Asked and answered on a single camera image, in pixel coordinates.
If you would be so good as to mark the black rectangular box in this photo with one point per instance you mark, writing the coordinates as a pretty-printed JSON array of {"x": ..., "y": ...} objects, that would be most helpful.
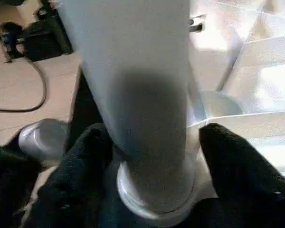
[{"x": 47, "y": 40}]

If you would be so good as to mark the white plastic table top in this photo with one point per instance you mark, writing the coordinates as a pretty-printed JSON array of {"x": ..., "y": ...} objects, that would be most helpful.
[{"x": 263, "y": 118}]

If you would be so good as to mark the white plastic table leg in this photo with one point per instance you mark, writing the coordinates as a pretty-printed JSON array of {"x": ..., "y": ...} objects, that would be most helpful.
[{"x": 137, "y": 83}]

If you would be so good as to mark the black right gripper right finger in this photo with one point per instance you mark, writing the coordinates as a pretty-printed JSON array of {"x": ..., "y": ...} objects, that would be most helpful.
[{"x": 240, "y": 180}]

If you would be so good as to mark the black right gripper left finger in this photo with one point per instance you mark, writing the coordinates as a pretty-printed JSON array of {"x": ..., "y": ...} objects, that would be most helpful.
[{"x": 73, "y": 180}]

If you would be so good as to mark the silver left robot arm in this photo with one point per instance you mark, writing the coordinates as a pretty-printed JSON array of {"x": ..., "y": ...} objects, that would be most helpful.
[{"x": 42, "y": 140}]

